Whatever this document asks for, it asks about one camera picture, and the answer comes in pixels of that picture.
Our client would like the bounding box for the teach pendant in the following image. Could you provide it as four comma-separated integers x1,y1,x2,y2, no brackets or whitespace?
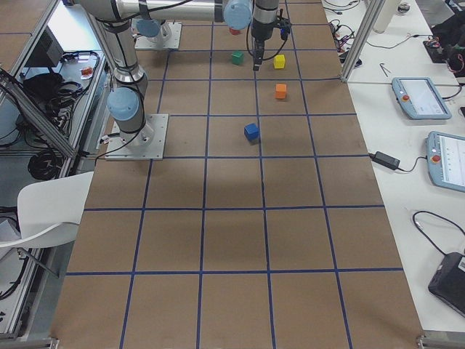
392,77,452,120
426,131,464,192

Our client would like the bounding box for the aluminium frame post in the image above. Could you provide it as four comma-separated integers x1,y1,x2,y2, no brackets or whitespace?
340,0,385,83

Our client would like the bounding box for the black monitor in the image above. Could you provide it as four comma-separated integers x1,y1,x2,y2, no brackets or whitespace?
25,26,64,68

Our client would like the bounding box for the yellow wooden block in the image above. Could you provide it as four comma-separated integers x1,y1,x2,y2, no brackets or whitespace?
273,55,286,70

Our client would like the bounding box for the white plastic chair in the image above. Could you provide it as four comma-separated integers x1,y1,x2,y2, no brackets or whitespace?
1,172,94,249

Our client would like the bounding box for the white cylinder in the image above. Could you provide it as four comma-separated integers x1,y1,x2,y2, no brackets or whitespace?
373,0,399,33

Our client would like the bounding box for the green wooden block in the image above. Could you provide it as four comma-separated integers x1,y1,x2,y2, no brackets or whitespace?
231,51,244,65

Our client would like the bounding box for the upper teach pendant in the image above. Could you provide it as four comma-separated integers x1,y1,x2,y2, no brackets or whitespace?
392,77,452,120

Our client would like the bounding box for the orange wooden block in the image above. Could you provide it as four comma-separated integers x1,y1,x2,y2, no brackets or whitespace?
275,84,288,100

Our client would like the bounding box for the blue wooden block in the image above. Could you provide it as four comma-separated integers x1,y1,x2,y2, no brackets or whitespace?
244,123,260,142

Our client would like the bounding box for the small orange object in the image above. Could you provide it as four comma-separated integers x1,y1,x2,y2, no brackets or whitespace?
81,67,93,80

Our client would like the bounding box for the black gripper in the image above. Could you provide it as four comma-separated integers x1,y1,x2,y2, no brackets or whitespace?
251,0,291,71

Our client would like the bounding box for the black cable on table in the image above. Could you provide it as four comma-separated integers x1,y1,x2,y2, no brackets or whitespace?
411,209,465,256

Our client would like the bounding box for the black tablet device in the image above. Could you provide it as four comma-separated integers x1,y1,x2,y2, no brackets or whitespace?
428,252,464,316

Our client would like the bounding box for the red wooden block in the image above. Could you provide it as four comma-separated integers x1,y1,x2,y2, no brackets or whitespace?
229,28,240,36

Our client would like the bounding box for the lower teach pendant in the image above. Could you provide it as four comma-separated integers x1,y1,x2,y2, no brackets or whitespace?
426,131,464,192

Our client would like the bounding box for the black power adapter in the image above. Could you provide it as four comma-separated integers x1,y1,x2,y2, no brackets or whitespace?
371,151,400,170

